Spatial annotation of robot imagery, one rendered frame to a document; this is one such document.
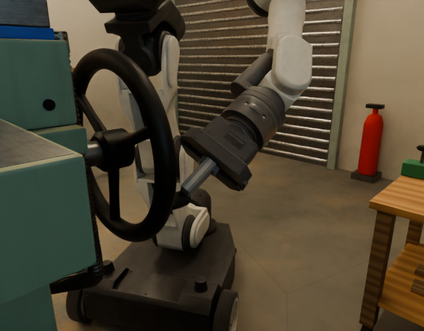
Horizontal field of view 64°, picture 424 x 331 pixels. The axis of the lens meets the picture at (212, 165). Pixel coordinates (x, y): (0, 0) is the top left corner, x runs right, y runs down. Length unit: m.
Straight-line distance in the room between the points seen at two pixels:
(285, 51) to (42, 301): 0.49
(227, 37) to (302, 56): 3.11
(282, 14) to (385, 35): 2.33
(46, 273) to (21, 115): 0.24
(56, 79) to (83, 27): 3.90
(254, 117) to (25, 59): 0.31
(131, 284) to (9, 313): 1.00
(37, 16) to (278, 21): 0.43
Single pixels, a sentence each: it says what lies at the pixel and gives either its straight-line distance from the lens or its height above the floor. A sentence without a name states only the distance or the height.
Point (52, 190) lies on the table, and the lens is 0.17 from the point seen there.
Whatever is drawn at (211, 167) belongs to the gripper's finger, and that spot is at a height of 0.79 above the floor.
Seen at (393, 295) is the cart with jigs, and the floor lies 0.18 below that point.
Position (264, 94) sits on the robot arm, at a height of 0.89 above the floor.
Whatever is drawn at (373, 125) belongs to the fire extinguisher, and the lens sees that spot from 2.87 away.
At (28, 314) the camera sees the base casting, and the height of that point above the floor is 0.76.
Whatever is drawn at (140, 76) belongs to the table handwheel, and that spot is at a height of 0.92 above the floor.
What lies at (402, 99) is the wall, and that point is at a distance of 2.97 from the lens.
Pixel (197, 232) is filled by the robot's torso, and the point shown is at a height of 0.30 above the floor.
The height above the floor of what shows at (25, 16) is 0.98.
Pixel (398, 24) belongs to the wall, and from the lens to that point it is 2.99.
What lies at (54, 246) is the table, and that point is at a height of 0.86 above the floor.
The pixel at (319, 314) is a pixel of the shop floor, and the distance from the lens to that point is 1.49.
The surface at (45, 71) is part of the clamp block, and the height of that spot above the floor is 0.93.
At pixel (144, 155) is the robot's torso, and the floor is 0.64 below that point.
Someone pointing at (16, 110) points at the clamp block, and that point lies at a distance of 0.40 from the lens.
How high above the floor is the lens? 0.94
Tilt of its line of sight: 18 degrees down
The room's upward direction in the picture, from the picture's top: straight up
